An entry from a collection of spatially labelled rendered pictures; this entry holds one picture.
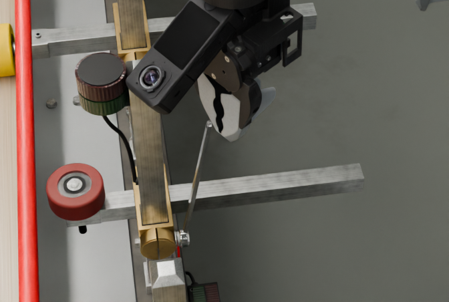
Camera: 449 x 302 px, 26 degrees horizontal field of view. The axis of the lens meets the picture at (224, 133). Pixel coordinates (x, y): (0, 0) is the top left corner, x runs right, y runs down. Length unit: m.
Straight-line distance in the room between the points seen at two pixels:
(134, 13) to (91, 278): 0.46
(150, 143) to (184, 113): 1.45
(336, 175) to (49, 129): 0.62
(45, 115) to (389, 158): 1.07
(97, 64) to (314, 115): 1.57
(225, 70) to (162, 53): 0.06
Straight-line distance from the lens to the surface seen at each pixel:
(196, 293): 1.49
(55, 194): 1.36
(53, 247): 1.66
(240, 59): 0.86
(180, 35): 0.85
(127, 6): 1.40
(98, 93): 1.14
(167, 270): 1.03
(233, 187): 1.41
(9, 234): 1.34
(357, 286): 2.35
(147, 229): 1.36
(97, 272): 1.62
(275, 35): 0.87
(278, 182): 1.42
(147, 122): 1.20
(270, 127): 2.64
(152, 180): 1.29
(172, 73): 0.84
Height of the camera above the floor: 1.96
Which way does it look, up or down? 48 degrees down
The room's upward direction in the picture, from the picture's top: straight up
